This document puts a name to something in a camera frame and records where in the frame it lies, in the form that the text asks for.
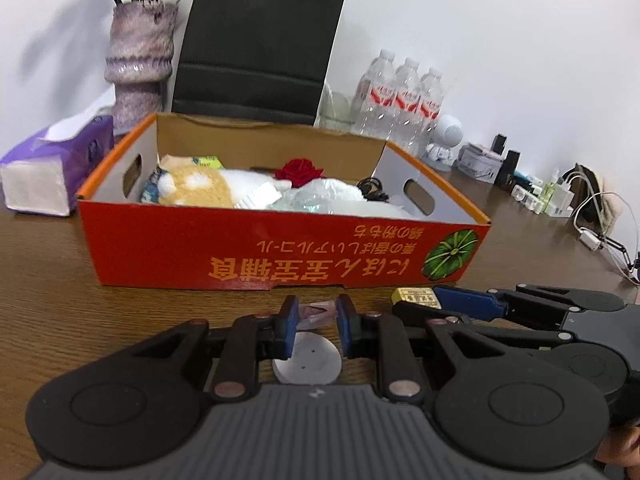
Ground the purple tissue pack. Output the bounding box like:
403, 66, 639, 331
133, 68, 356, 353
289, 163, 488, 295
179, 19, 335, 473
0, 114, 115, 219

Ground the pink clear wrapper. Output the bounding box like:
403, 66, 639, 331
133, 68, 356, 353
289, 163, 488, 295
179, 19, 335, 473
298, 299, 339, 331

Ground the clear glass jar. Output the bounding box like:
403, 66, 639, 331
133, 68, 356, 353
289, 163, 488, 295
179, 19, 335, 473
315, 82, 362, 134

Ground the brown bag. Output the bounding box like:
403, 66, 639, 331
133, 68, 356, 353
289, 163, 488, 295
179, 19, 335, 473
569, 162, 621, 236

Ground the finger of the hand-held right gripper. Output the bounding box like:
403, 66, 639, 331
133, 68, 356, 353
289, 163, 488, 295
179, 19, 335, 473
391, 302, 572, 347
433, 283, 627, 332

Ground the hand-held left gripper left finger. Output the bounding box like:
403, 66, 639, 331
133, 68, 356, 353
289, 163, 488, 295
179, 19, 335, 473
122, 295, 301, 404

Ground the red fabric rose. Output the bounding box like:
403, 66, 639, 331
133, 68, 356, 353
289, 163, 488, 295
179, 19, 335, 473
273, 158, 326, 189

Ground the orange and white plush toy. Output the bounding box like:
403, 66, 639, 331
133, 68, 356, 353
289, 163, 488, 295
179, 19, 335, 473
142, 164, 281, 209

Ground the black paper bag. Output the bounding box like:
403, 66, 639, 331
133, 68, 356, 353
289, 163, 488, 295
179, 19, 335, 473
170, 0, 350, 129

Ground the clear plastic bag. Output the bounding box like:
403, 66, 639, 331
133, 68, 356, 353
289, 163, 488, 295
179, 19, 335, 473
270, 177, 416, 219

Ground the clear water bottle red label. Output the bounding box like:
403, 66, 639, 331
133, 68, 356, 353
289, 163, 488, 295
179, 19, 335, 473
412, 66, 445, 156
352, 49, 399, 139
387, 57, 421, 149

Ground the white charger cable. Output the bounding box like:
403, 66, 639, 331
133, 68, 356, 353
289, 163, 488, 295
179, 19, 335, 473
574, 199, 640, 282

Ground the white round disc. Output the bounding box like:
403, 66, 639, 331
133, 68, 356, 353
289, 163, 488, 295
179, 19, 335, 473
272, 332, 345, 386

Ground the orange cardboard box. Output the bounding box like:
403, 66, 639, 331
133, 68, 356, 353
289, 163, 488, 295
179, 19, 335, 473
75, 112, 494, 292

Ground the small grey box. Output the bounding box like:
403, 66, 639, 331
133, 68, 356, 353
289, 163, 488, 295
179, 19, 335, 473
457, 142, 506, 184

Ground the black coiled cable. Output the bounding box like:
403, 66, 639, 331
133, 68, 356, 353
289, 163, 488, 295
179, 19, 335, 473
357, 177, 391, 204

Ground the mottled purple ceramic vase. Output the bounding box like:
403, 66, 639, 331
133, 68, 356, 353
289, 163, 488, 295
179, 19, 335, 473
103, 1, 180, 136

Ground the person's right hand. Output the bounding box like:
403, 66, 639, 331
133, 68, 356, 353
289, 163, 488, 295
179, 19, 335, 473
594, 422, 640, 467

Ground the small yellow packet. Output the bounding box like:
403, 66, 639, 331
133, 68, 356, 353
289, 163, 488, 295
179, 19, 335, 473
391, 287, 442, 311

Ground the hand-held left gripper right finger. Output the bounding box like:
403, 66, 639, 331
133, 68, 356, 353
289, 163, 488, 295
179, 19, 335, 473
336, 293, 507, 404

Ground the white robot figurine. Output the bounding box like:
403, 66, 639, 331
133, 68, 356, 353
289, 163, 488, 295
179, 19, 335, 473
424, 113, 466, 161

